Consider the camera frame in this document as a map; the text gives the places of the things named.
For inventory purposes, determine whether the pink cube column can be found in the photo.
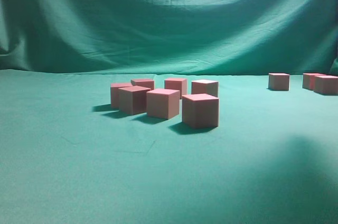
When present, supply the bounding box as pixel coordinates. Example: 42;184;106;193
268;73;290;91
182;94;219;128
314;76;337;95
302;73;324;91
146;89;180;119

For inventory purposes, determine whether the pink cube placed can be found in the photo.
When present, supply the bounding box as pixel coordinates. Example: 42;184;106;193
118;86;151;115
110;82;133;108
130;79;155;90
164;78;187;98
191;79;219;97

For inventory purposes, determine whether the green cloth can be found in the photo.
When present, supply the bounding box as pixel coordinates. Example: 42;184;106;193
1;0;337;223

